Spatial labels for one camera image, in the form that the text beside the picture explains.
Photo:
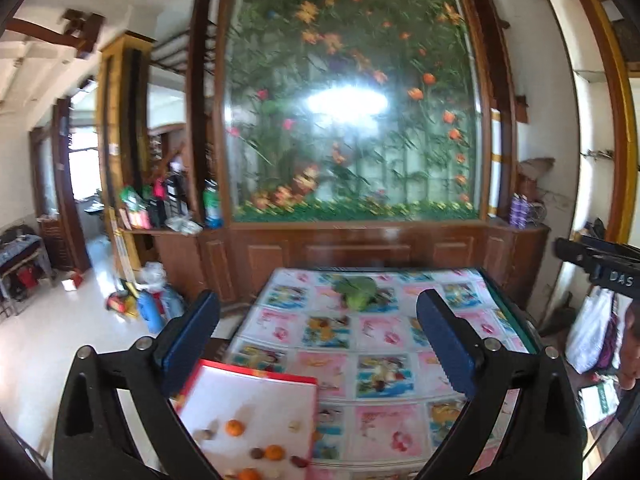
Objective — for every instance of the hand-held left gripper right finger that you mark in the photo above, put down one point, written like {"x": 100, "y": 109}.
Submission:
{"x": 450, "y": 345}

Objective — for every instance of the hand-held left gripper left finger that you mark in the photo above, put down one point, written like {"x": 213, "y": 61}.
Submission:
{"x": 192, "y": 345}

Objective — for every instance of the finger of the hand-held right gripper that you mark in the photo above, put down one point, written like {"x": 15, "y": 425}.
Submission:
{"x": 575, "y": 257}

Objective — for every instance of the red box with white inside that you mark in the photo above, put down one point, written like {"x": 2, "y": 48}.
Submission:
{"x": 250, "y": 410}

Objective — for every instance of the brown kiwi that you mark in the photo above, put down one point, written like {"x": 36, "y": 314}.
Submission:
{"x": 202, "y": 434}

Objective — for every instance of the orange tangerine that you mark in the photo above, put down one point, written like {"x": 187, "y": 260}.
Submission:
{"x": 249, "y": 474}
{"x": 234, "y": 428}
{"x": 273, "y": 452}

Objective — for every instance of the person's right hand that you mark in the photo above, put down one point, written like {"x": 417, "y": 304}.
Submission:
{"x": 631, "y": 350}

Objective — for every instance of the blue water jug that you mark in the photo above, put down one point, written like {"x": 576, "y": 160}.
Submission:
{"x": 150, "y": 311}

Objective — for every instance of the fruit printed tablecloth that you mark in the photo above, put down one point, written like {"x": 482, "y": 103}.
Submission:
{"x": 390, "y": 340}

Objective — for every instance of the white shopping bag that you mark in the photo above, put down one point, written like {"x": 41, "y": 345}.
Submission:
{"x": 592, "y": 335}

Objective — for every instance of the purple bottles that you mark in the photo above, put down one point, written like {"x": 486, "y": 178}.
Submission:
{"x": 520, "y": 210}

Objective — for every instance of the dark red date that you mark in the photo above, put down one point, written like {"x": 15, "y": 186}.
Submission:
{"x": 299, "y": 460}
{"x": 381, "y": 386}

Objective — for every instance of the red yellow toy car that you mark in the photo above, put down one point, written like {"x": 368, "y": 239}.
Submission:
{"x": 121, "y": 304}

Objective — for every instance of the green leafy vegetable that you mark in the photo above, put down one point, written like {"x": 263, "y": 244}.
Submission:
{"x": 357, "y": 292}

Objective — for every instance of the small brown round fruit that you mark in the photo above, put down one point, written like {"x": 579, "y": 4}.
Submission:
{"x": 257, "y": 453}

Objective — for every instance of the beige steamed bun piece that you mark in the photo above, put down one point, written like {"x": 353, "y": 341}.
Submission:
{"x": 295, "y": 425}

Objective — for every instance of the wooden sideboard cabinet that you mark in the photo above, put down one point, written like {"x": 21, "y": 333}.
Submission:
{"x": 350, "y": 255}

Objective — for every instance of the clear plastic bottle blue label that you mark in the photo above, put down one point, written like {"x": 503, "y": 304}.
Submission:
{"x": 212, "y": 205}

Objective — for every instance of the black thermos jug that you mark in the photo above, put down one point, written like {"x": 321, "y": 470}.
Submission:
{"x": 172, "y": 200}

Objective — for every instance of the green packet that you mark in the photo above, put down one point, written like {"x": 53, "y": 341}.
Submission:
{"x": 131, "y": 200}

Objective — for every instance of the dark covered side table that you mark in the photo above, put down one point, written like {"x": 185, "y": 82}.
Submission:
{"x": 20, "y": 260}

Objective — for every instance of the wooden pillar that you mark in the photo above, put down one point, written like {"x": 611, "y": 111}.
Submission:
{"x": 125, "y": 130}

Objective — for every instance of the flower painted glass panel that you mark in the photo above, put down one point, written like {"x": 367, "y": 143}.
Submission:
{"x": 350, "y": 95}

